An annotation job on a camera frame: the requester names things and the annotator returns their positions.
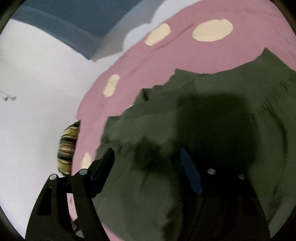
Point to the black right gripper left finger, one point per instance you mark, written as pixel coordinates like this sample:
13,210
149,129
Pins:
64,209

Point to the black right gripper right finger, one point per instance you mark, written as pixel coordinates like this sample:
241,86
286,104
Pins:
214,197

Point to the olive green small garment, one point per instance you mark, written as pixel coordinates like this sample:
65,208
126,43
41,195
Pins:
251,107

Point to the black gold striped pillow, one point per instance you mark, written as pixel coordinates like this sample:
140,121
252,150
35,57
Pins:
66,149

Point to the ceiling fan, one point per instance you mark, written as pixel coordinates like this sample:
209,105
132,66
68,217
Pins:
7,97

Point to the pink polka dot bedsheet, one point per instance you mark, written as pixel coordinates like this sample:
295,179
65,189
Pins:
206,38

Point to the blue curtain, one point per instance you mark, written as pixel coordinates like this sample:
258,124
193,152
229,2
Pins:
80,24

